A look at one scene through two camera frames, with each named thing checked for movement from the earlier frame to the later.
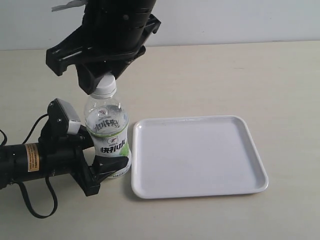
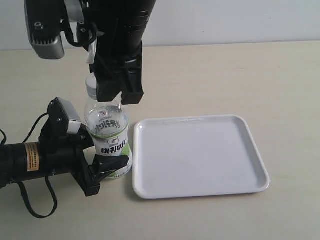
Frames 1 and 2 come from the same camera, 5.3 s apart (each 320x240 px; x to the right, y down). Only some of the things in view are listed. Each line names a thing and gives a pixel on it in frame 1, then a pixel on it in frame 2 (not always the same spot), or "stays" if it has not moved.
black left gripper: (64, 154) stays
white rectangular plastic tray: (191, 156) stays
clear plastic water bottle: (108, 123) stays
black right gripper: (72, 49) to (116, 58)
